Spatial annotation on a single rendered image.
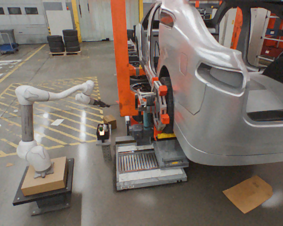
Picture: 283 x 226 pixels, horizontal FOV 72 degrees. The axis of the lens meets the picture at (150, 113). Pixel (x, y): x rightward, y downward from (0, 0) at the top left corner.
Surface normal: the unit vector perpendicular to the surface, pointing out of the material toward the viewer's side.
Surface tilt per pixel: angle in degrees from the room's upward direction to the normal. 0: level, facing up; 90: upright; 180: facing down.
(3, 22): 90
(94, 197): 0
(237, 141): 102
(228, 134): 96
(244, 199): 2
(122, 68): 90
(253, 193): 2
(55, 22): 90
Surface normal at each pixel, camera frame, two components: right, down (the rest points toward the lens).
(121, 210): 0.00, -0.89
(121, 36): 0.17, 0.45
